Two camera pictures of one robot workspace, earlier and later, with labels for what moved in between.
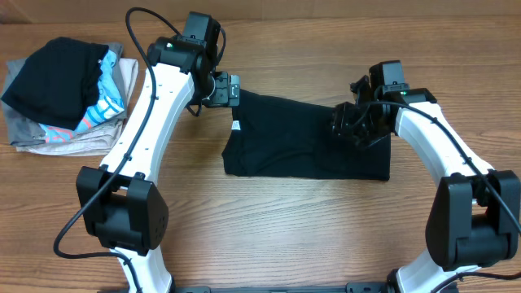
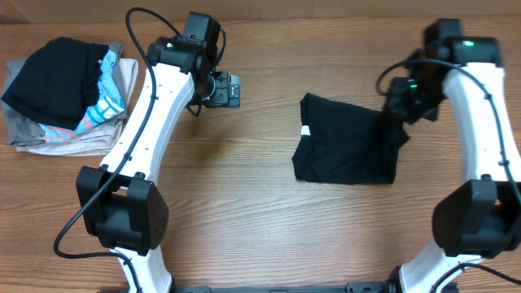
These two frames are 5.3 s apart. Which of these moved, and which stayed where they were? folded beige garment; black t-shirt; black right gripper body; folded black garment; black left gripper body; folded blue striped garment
Moved: black t-shirt; black right gripper body
Stayed: folded blue striped garment; black left gripper body; folded black garment; folded beige garment
